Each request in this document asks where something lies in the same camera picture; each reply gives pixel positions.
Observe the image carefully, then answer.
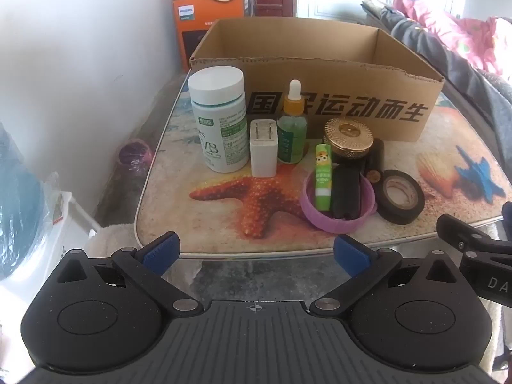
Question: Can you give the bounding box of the purple round container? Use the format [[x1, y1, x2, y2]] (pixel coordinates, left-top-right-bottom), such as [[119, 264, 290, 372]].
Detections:
[[118, 140, 155, 177]]

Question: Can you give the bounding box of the orange appliance carton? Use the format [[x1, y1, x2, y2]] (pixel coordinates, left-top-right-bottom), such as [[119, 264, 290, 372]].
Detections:
[[173, 0, 259, 75]]

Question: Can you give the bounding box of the black lipstick tube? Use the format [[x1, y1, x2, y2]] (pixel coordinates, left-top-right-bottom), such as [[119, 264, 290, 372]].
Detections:
[[333, 166, 361, 220]]

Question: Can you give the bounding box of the blue water jug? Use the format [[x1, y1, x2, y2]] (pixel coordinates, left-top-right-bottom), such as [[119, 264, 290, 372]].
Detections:
[[0, 124, 46, 281]]

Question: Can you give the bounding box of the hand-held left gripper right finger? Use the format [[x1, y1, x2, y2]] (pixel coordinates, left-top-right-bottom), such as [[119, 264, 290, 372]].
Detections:
[[310, 235, 460, 320]]

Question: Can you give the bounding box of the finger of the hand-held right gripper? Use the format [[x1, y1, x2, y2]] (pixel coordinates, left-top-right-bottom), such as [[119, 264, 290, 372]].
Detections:
[[436, 214, 512, 253]]

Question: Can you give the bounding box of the green dropper bottle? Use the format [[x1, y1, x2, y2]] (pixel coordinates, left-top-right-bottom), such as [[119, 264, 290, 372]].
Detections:
[[277, 79, 308, 164]]

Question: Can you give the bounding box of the white charger plug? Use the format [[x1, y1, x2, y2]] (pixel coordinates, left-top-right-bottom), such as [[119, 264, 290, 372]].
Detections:
[[249, 119, 278, 178]]

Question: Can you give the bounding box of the black tape roll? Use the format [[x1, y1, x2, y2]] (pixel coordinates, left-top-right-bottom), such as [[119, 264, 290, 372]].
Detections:
[[374, 170, 425, 225]]

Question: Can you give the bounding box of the green lip balm stick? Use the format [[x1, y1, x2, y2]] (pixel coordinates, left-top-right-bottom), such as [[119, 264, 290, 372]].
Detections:
[[314, 143, 333, 212]]

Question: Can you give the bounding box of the white pill bottle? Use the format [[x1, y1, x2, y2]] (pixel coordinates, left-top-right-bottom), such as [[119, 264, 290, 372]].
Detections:
[[188, 66, 249, 173]]

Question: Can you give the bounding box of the gold round tin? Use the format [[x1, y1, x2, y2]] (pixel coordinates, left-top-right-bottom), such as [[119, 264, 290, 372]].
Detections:
[[323, 117, 375, 164]]

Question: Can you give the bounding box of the grey blanket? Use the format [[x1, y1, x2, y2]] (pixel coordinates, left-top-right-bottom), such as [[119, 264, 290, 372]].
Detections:
[[362, 0, 512, 169]]

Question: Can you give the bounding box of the white appliance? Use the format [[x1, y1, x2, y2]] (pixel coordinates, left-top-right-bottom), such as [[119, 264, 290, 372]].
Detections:
[[0, 190, 100, 329]]

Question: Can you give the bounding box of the small black cylinder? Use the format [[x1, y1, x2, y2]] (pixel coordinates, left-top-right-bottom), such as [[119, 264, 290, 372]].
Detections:
[[365, 138, 385, 185]]

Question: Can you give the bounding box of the purple plastic lid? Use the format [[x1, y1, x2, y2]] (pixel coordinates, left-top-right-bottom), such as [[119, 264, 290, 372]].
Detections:
[[301, 167, 378, 233]]

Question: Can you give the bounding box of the brown cardboard box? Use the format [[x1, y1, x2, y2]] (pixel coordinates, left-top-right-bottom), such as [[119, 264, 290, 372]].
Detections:
[[189, 18, 446, 142]]

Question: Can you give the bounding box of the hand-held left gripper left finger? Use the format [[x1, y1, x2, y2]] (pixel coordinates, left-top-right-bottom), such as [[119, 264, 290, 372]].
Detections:
[[56, 231, 204, 321]]

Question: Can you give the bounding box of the pink patterned quilt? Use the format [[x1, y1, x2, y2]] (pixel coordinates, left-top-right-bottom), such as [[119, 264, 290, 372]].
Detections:
[[392, 0, 512, 76]]

